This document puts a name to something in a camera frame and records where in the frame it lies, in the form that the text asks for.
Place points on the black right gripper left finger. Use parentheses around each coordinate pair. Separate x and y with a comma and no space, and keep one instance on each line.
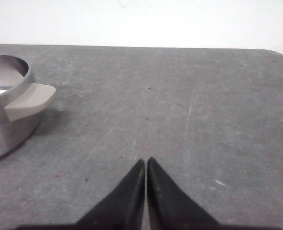
(122,209)

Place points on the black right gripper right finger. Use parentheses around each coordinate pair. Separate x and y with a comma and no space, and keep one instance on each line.
(169,207)

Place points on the stainless steel steamer pot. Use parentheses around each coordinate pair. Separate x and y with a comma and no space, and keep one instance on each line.
(22,102)

